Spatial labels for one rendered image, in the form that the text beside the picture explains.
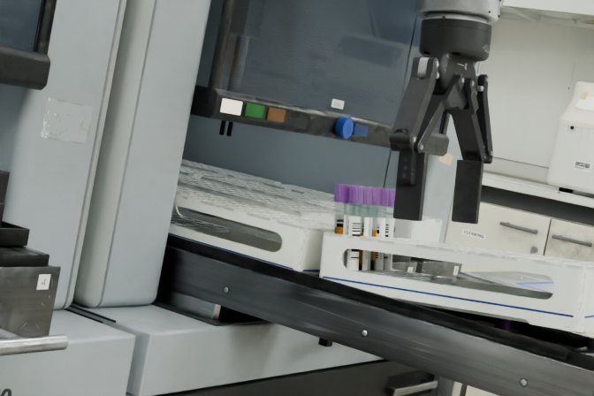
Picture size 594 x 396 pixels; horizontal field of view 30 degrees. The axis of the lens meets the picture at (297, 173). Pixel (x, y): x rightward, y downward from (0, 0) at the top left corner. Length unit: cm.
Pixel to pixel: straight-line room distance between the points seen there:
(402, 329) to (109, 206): 34
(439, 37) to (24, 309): 50
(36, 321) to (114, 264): 21
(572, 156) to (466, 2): 245
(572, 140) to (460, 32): 244
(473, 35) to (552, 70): 315
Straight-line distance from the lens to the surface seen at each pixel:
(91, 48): 115
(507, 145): 435
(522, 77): 436
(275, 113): 136
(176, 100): 126
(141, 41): 121
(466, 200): 125
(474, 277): 148
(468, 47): 117
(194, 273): 129
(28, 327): 104
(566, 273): 108
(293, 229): 123
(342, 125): 148
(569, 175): 359
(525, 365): 109
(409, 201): 113
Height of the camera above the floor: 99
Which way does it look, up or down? 3 degrees down
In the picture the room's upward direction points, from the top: 11 degrees clockwise
